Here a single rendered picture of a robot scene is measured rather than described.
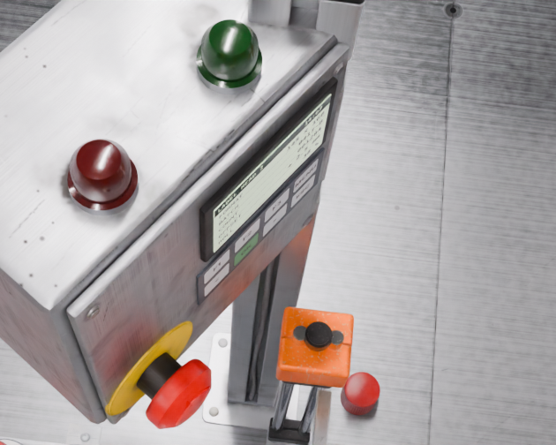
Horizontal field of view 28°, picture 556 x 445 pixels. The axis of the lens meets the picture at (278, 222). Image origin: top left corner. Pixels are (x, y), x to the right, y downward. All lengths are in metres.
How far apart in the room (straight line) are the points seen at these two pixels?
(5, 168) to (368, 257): 0.72
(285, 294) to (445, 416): 0.37
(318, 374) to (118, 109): 0.30
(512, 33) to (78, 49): 0.86
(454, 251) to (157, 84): 0.72
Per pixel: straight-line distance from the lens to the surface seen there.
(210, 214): 0.44
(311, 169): 0.53
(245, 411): 1.05
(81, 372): 0.49
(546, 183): 1.18
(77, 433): 1.05
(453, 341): 1.10
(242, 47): 0.42
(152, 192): 0.42
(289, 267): 0.70
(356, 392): 1.03
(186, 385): 0.53
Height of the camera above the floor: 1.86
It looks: 67 degrees down
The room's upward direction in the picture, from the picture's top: 8 degrees clockwise
